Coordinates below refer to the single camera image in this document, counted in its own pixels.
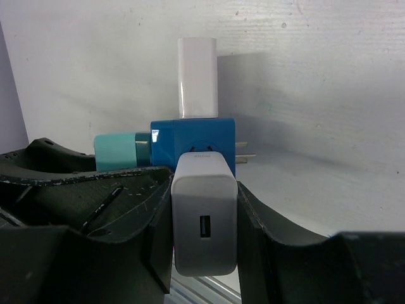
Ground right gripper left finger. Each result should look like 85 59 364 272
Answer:
1 167 173 303

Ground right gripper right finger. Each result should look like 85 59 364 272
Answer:
237 184 404 303

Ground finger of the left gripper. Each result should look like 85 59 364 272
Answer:
1 137 96 174

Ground teal dual usb charger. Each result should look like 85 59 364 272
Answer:
94 132 151 172

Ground white charger plug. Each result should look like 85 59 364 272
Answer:
178 37 218 118
171 152 238 277

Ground dark blue cube socket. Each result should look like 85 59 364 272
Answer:
150 118 236 174

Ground aluminium front rail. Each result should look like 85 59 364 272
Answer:
164 275 242 304

